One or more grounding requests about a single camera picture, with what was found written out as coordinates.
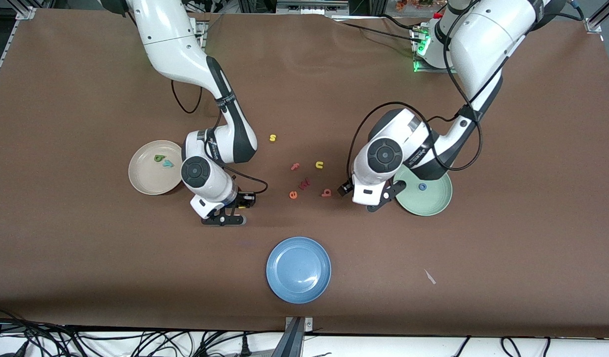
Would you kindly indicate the pink letter b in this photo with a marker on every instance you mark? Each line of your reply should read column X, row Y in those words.
column 326, row 193

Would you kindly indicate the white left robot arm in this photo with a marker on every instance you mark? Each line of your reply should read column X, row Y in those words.
column 487, row 39

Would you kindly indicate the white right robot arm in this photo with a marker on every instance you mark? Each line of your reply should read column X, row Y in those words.
column 170, row 39

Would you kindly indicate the dark red letter w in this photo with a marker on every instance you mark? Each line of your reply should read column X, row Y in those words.
column 304, row 184

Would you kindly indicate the pink letter f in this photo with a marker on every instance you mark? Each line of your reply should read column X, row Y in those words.
column 295, row 166

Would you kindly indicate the green plate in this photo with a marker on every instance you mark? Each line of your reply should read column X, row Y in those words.
column 428, row 203

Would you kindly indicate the beige brown plate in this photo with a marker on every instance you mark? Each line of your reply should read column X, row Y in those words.
column 145, row 173

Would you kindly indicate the blue plate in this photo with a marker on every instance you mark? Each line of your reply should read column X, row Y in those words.
column 298, row 270

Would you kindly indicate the white paper scrap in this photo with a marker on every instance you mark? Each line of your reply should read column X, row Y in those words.
column 429, row 276

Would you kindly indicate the brown paper table cover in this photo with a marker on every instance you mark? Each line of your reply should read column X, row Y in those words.
column 86, row 248

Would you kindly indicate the black power plug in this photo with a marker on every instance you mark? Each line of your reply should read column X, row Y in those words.
column 245, row 347

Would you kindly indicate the orange decoration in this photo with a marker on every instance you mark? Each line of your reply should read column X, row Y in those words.
column 413, row 4

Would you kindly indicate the silver table edge bracket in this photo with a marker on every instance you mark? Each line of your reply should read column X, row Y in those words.
column 308, row 323

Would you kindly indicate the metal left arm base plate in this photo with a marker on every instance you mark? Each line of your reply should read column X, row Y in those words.
column 428, row 69

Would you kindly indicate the dark grey camera post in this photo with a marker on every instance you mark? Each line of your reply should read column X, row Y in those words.
column 290, row 342

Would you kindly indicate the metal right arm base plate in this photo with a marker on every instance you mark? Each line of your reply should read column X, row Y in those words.
column 201, row 34

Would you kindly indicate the silver metal frame piece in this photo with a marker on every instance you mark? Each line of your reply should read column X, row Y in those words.
column 311, row 7

